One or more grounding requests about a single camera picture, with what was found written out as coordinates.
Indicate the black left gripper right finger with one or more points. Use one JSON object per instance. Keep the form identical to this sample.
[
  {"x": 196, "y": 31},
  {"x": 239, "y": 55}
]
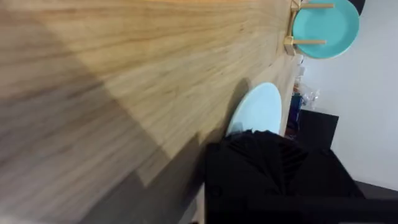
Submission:
[{"x": 317, "y": 174}]

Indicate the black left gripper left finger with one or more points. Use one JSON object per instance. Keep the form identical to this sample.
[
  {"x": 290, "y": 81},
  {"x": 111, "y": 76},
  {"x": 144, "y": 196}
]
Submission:
[{"x": 248, "y": 165}]

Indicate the pale blue plate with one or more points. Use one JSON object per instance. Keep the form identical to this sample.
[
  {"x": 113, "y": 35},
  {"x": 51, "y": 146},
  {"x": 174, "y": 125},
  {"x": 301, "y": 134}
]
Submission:
[{"x": 259, "y": 109}]

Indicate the teal plate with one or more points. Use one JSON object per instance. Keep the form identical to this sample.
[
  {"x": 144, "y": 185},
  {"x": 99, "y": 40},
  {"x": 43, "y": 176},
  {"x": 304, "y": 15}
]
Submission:
[{"x": 326, "y": 25}]

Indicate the wooden peg dish rack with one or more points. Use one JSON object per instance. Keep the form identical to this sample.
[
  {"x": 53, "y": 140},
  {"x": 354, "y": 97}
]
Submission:
[{"x": 295, "y": 40}]

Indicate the black box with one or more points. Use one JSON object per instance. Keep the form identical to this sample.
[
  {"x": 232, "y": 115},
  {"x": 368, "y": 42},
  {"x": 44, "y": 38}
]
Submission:
[{"x": 317, "y": 129}]

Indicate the clutter heap at table edge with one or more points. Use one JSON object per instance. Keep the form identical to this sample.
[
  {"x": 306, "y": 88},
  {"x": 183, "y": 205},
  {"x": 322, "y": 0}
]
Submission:
[{"x": 300, "y": 96}]

